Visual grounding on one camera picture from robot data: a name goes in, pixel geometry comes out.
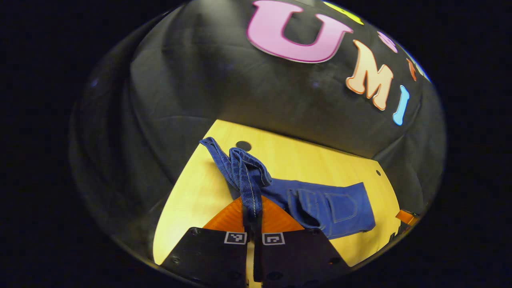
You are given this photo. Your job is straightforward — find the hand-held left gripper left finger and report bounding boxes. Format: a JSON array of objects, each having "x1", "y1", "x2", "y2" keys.
[{"x1": 160, "y1": 196, "x2": 250, "y2": 288}]

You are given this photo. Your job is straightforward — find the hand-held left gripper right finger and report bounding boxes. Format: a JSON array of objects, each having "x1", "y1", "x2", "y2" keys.
[{"x1": 254, "y1": 196, "x2": 352, "y2": 288}]

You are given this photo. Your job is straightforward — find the blue denim jeans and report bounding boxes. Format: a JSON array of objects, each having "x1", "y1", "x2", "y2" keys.
[{"x1": 199, "y1": 137, "x2": 376, "y2": 240}]

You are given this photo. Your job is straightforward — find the black backdrop cloth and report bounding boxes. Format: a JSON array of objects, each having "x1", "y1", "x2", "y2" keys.
[{"x1": 70, "y1": 0, "x2": 446, "y2": 264}]

